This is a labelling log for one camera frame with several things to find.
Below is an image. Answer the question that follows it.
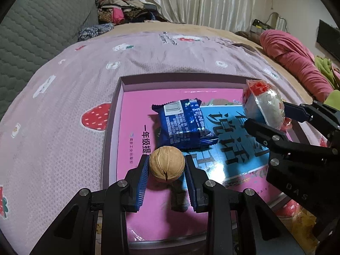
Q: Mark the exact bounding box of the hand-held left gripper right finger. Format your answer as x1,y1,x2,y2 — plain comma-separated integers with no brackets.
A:
184,154,306,255

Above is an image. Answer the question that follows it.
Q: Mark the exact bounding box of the green blanket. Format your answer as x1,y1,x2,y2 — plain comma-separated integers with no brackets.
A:
315,55,340,109

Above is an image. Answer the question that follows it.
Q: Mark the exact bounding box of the black television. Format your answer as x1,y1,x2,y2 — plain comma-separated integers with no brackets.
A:
317,19,340,60

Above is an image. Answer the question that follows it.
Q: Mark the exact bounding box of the black yellow bag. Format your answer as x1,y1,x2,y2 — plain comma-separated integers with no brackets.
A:
251,18,269,31

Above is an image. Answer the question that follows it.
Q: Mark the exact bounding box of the purple cardboard box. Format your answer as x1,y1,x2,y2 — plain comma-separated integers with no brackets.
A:
102,76,327,245

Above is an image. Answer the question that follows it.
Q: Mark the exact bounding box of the pink quilt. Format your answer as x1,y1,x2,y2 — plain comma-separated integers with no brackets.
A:
259,29,335,92

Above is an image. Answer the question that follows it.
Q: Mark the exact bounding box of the grey quilted sofa cover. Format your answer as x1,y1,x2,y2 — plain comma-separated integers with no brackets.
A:
0,0,99,120

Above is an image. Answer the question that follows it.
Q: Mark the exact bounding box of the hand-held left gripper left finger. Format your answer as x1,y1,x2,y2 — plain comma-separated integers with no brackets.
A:
29,155,150,255

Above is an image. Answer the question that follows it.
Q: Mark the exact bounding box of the pile of clothes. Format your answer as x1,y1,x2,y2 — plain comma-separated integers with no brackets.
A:
96,0,170,25

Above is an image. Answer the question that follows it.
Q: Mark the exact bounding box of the walnut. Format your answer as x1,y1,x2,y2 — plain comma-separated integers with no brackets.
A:
148,146,186,183

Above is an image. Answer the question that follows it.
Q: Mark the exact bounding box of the blue patterned cloth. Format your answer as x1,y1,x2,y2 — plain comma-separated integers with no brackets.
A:
78,23,115,41

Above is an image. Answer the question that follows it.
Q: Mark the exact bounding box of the blue cookie packet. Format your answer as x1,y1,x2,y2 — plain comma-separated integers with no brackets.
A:
151,98,219,149

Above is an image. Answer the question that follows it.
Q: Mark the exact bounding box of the white red surprise egg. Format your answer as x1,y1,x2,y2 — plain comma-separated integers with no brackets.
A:
241,79,293,131

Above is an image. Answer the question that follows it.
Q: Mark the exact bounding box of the small table mirror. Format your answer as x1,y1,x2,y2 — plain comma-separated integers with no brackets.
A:
267,12,288,32

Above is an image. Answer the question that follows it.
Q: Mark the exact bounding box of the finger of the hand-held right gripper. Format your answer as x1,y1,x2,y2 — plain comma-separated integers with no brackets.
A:
244,119,338,158
283,101,340,136

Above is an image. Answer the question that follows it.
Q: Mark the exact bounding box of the pink picture book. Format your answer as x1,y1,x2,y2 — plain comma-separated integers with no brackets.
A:
117,88,300,242

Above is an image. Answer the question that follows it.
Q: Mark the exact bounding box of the white curtain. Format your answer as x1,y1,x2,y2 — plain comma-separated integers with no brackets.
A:
138,0,257,32

